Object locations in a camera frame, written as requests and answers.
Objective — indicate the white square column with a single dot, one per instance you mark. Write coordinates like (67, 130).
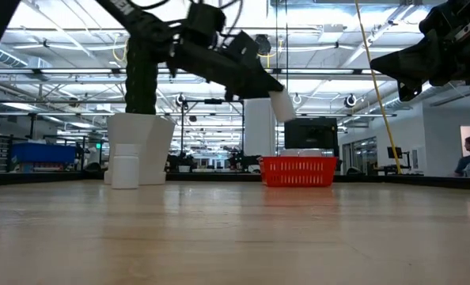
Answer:
(259, 128)

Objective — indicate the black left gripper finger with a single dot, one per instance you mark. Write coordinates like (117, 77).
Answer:
(255, 77)
(245, 92)

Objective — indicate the small black desk monitor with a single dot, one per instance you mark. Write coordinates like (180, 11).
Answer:
(394, 152)

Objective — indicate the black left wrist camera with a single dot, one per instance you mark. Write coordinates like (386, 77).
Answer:
(205, 20)

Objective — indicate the red plastic basket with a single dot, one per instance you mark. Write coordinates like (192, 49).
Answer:
(298, 171)

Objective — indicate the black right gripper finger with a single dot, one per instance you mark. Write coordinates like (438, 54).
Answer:
(411, 90)
(421, 59)

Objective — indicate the yellow slanted pole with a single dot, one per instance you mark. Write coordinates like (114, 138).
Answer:
(377, 87)

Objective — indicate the medium white pill bottle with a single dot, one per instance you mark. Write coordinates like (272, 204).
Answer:
(282, 106)

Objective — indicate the tall green cactus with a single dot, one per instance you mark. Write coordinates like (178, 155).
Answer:
(141, 87)

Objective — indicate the large black monitor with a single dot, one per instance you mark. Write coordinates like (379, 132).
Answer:
(311, 133)

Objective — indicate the white faceted plant pot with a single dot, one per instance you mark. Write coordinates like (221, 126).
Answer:
(152, 146)

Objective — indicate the blue storage bin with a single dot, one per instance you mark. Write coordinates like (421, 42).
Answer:
(43, 153)

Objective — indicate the small white pill bottle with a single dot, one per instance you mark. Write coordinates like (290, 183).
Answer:
(125, 168)

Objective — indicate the black metal frame stand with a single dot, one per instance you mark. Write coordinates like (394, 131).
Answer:
(213, 102)

